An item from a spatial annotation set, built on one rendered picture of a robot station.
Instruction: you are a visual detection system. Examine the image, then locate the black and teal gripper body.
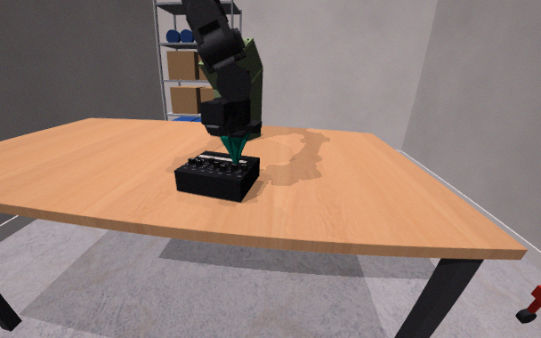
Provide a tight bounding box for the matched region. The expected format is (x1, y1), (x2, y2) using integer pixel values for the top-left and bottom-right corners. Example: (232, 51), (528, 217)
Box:
(223, 120), (262, 138)

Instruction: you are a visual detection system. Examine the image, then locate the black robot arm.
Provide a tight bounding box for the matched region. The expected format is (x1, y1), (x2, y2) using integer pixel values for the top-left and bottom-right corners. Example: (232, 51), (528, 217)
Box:
(182, 0), (252, 137)

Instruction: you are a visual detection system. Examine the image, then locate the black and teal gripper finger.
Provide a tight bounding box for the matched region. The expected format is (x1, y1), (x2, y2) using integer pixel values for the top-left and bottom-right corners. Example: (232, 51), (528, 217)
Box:
(231, 133), (250, 165)
(220, 136), (235, 164)

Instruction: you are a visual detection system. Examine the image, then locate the black control desk with knobs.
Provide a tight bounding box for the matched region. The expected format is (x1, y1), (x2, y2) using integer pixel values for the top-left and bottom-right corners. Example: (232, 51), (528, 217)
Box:
(174, 151), (260, 203)

